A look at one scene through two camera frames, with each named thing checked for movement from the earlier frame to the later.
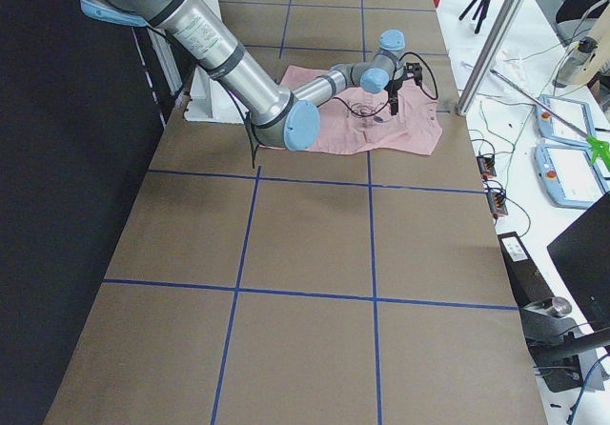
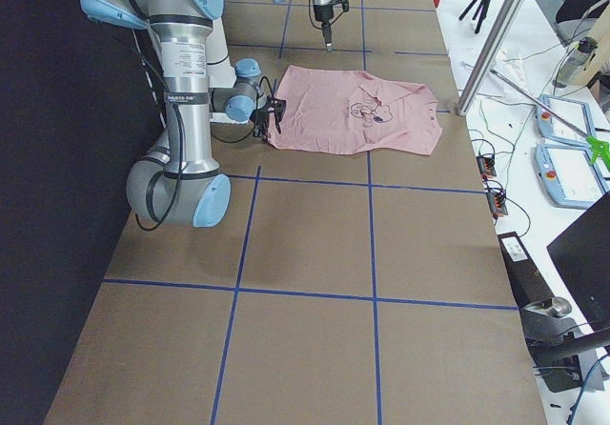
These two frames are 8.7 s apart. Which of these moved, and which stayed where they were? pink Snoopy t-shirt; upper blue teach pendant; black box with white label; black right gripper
Moved: black right gripper
Stayed: black box with white label; pink Snoopy t-shirt; upper blue teach pendant
